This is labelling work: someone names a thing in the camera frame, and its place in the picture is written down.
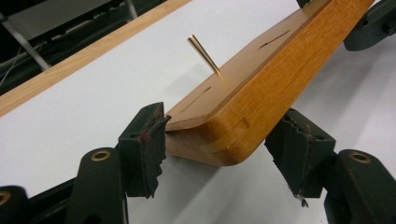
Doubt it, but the grey metal stand bar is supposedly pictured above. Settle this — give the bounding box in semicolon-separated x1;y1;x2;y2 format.
0;13;52;72
124;0;138;21

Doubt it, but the wooden table edge trim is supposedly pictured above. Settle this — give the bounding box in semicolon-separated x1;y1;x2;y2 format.
0;0;192;119

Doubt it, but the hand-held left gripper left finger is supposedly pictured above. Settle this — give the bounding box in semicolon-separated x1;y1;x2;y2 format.
118;102;172;200

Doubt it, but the grey flat panel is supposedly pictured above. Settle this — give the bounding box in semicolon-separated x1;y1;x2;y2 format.
6;0;113;41

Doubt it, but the wooden slotted board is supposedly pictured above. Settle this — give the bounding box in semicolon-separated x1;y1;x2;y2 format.
163;0;376;167

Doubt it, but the brass peg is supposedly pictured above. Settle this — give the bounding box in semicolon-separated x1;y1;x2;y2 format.
187;35;222;77

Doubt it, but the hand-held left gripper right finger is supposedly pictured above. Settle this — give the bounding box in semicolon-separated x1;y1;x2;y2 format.
264;107;337;208

